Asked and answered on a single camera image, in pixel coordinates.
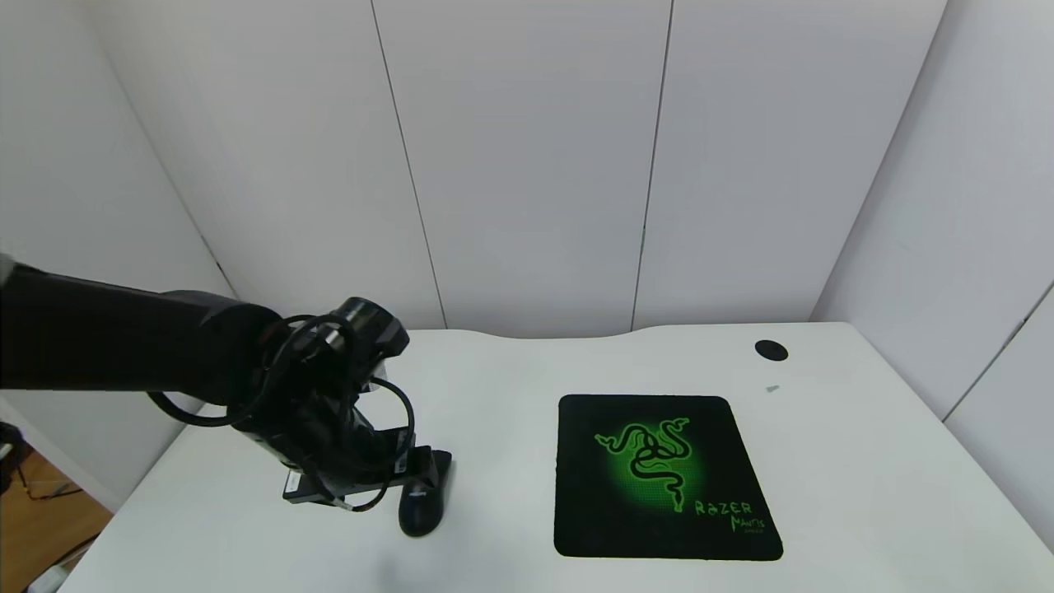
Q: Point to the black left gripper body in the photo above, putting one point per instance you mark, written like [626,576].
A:
[323,488]

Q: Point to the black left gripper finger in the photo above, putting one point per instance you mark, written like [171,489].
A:
[428,465]

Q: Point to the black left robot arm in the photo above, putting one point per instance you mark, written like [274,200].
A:
[99,338]

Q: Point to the black green Razer mouse pad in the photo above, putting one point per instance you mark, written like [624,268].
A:
[593,511]

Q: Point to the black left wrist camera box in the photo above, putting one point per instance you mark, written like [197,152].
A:
[311,492]

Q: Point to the black computer mouse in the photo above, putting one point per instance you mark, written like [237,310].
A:
[422,515]

